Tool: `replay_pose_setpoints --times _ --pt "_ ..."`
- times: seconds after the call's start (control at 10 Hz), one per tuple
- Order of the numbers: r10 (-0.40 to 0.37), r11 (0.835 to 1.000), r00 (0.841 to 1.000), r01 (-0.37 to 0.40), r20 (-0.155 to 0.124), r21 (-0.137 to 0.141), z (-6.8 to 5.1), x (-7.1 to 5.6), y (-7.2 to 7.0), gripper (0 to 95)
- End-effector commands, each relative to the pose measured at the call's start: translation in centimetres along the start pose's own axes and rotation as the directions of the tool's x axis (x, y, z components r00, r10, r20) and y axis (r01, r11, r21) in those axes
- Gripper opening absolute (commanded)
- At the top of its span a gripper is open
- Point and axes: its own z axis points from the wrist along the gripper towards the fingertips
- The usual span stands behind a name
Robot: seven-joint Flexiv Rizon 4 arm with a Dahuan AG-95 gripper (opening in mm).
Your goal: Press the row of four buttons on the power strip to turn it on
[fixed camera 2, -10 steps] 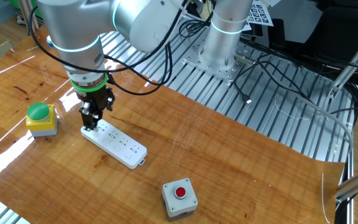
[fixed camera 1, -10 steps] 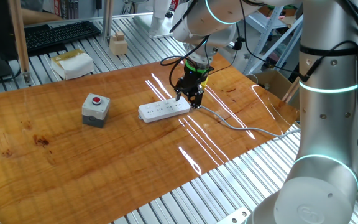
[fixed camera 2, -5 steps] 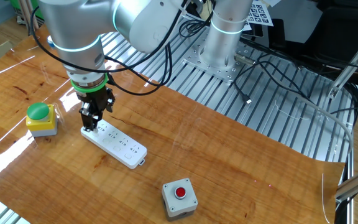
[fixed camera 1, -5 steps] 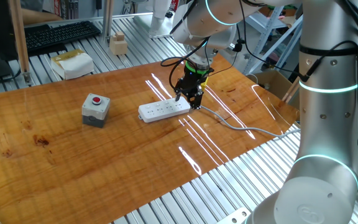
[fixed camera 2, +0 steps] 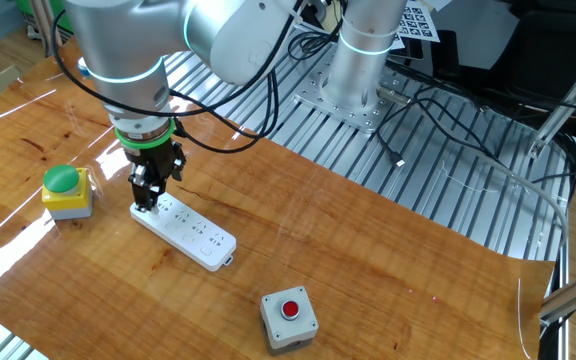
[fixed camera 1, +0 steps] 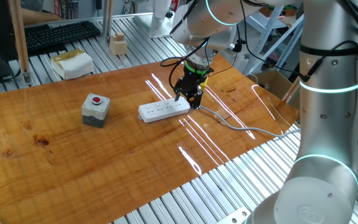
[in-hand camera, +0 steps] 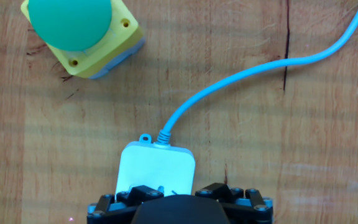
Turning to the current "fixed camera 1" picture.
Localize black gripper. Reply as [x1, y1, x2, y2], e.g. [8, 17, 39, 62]
[173, 71, 205, 110]

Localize white four-socket power strip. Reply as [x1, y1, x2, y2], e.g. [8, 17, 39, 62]
[137, 96, 191, 124]

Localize person's bare forearm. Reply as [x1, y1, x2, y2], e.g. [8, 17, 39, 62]
[22, 8, 64, 26]

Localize white metal shelf rack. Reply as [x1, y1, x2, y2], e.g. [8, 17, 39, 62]
[242, 4, 306, 75]

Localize wooden block puzzle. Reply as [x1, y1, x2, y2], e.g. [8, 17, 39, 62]
[109, 30, 129, 56]

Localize brown cardboard box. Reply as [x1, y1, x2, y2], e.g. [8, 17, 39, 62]
[253, 70, 301, 102]

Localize red push button grey box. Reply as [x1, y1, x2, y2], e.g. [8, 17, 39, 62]
[81, 93, 111, 129]

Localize wooden stick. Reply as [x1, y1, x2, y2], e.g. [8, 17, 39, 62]
[282, 76, 301, 104]

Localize glossy wood-grain mat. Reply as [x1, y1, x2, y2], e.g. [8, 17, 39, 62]
[0, 53, 301, 224]

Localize white tissue pack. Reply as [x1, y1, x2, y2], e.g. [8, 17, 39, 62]
[50, 49, 95, 81]

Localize black computer keyboard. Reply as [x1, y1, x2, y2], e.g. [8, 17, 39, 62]
[23, 20, 102, 54]

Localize green gripper mount ring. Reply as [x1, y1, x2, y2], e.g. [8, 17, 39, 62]
[183, 60, 214, 75]

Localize grey power strip cable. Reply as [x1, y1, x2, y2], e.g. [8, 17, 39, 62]
[199, 105, 301, 139]

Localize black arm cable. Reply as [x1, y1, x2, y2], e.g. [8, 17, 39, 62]
[160, 0, 358, 187]

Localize upright aluminium post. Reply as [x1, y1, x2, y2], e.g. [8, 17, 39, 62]
[102, 0, 115, 44]

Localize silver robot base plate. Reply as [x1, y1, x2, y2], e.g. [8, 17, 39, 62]
[216, 207, 252, 224]

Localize black cable strap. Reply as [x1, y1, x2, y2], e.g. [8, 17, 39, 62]
[299, 43, 358, 57]

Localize wooden post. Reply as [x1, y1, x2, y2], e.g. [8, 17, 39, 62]
[7, 0, 32, 85]

